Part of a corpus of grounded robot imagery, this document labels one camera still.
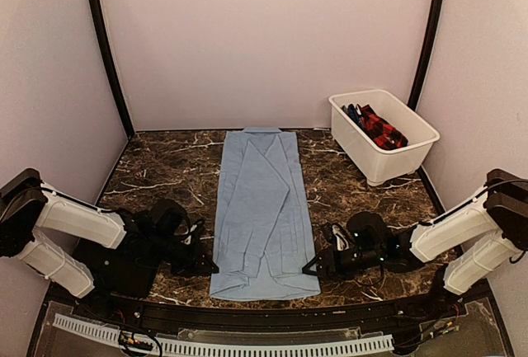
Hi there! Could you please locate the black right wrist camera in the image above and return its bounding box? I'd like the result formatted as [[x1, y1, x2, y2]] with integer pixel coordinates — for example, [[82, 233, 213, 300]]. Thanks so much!
[[322, 211, 393, 251]]

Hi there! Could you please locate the red black plaid shirt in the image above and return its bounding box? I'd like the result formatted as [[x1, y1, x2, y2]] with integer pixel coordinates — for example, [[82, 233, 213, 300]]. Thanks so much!
[[356, 105, 408, 151]]

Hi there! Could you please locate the black right corner post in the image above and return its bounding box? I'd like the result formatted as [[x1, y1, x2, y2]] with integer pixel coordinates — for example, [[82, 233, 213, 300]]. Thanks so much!
[[407, 0, 443, 110]]

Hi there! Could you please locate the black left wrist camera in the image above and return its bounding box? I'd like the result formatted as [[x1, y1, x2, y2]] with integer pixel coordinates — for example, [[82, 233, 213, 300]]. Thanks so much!
[[148, 199, 191, 237]]

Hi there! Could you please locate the black left corner post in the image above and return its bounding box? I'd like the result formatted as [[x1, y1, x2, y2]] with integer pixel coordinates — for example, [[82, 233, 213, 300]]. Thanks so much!
[[88, 0, 135, 139]]

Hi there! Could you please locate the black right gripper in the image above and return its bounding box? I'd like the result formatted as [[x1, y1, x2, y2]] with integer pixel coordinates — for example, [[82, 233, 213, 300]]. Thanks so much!
[[302, 244, 384, 281]]

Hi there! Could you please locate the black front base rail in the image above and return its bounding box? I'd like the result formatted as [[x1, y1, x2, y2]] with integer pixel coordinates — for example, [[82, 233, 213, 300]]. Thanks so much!
[[28, 280, 513, 356]]

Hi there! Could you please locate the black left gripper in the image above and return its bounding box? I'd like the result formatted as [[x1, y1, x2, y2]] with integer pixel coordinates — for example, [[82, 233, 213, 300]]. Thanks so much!
[[149, 231, 219, 278]]

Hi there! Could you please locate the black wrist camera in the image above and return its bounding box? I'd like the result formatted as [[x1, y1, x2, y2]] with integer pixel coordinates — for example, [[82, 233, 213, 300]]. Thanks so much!
[[322, 211, 393, 251], [148, 199, 191, 237]]

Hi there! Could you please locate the white plastic bin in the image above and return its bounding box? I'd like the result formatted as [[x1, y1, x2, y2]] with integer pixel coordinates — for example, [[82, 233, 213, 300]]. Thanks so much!
[[328, 90, 440, 186]]

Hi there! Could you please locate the white slotted cable duct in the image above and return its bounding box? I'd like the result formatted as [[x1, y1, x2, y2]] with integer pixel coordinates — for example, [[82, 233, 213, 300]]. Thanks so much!
[[53, 313, 394, 356]]

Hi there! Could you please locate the folded black shirt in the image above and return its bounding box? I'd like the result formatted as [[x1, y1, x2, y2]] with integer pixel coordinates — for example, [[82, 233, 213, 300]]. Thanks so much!
[[73, 240, 162, 298]]

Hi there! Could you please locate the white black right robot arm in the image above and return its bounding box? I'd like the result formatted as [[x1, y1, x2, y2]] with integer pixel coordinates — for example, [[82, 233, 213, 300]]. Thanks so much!
[[302, 169, 527, 319]]

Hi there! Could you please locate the black corner post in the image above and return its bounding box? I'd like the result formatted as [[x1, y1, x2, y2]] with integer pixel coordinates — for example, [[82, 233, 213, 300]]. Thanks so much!
[[407, 0, 443, 110], [88, 0, 135, 139]]

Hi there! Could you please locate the blue black plaid shirt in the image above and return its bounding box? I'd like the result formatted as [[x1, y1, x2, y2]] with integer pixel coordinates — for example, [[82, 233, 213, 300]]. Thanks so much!
[[342, 104, 363, 129]]

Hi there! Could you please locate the light blue long sleeve shirt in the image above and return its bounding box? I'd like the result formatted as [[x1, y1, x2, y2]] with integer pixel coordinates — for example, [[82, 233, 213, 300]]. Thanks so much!
[[210, 128, 320, 302]]

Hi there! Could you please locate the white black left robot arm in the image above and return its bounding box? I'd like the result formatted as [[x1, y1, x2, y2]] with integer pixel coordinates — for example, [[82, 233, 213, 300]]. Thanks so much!
[[1, 168, 219, 321]]

